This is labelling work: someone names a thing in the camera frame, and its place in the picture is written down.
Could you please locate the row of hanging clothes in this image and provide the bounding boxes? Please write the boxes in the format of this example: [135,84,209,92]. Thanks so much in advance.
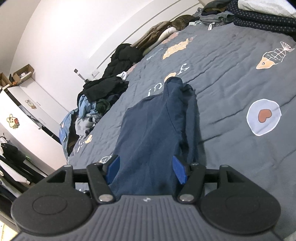
[0,136,42,202]

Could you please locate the dark folded garment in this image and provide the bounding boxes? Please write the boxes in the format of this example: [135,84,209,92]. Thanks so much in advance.
[202,0,233,15]

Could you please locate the grey folded pants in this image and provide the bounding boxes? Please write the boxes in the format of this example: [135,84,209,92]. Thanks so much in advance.
[199,11,236,26]

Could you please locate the black garment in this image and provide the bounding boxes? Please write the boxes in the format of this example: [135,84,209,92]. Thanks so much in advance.
[77,76,130,110]

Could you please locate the navy dotted blanket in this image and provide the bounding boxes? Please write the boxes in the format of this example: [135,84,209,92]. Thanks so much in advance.
[232,0,296,40]

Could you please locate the black down jacket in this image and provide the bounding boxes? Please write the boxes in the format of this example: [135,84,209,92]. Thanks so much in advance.
[101,42,144,78]

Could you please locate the white wardrobe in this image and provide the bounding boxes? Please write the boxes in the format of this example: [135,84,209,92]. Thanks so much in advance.
[0,78,70,177]

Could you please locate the navy blue t-shirt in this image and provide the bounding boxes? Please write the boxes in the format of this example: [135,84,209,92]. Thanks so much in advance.
[109,76,201,198]

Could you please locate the mouse cartoon sticker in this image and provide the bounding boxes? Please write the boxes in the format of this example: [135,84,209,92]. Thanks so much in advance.
[6,113,20,129]

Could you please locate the brown folded blankets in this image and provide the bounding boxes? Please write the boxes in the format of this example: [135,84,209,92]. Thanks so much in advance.
[95,0,204,70]

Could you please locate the light blue shirt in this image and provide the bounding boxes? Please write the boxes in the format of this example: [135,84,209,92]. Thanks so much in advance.
[77,93,102,121]

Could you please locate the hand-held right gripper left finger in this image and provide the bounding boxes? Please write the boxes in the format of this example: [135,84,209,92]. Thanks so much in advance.
[45,154,121,205]

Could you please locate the blue printed cloth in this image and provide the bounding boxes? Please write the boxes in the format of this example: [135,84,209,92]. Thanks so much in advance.
[58,110,77,158]

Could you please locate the brown corduroy garment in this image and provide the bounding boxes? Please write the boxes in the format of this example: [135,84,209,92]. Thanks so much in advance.
[67,113,80,156]

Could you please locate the olive brown coat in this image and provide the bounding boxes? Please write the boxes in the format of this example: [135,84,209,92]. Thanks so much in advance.
[132,20,172,55]

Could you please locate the grey printed quilt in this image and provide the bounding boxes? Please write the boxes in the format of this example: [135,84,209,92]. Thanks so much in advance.
[66,22,296,241]

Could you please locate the grey sweatshirt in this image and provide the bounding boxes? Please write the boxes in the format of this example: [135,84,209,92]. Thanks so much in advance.
[73,114,100,136]

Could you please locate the white rolled cloth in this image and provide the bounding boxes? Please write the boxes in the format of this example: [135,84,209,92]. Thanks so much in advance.
[158,26,178,42]

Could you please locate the small cartoon sticker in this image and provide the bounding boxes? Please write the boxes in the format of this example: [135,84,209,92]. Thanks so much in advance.
[24,99,38,110]

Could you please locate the dark green garment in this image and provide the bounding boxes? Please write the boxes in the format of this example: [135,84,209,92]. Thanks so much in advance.
[94,99,111,114]

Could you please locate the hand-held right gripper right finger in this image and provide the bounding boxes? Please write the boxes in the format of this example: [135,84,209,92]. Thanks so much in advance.
[172,155,249,205]

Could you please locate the camouflage garment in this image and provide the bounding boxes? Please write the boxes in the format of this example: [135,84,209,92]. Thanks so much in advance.
[172,14,196,31]

